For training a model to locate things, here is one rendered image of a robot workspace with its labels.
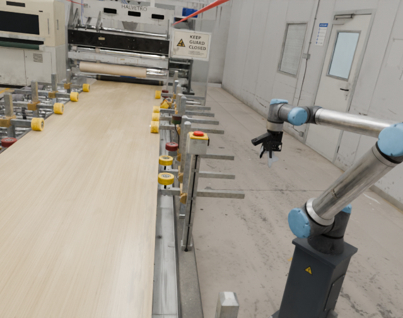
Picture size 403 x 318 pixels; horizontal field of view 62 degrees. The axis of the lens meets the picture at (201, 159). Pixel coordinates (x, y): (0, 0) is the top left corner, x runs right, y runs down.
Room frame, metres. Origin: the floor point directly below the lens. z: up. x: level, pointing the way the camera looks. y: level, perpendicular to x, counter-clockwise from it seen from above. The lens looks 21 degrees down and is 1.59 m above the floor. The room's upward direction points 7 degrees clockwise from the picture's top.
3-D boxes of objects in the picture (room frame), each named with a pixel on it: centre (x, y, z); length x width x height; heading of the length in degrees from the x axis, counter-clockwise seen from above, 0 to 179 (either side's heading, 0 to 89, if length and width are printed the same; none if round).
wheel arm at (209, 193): (1.55, -0.03, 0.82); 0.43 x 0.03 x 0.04; 98
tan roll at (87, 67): (4.25, 1.01, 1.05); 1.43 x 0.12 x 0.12; 98
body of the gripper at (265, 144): (1.79, -0.39, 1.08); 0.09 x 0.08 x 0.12; 104
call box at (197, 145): (1.24, 0.02, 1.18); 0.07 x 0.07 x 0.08; 8
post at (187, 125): (1.74, 0.09, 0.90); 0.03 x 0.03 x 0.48; 8
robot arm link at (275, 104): (1.79, -0.38, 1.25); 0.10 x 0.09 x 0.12; 31
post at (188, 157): (1.50, 0.06, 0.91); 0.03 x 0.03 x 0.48; 8
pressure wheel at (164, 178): (1.52, 0.16, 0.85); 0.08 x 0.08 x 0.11
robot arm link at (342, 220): (1.55, -0.71, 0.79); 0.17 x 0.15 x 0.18; 121
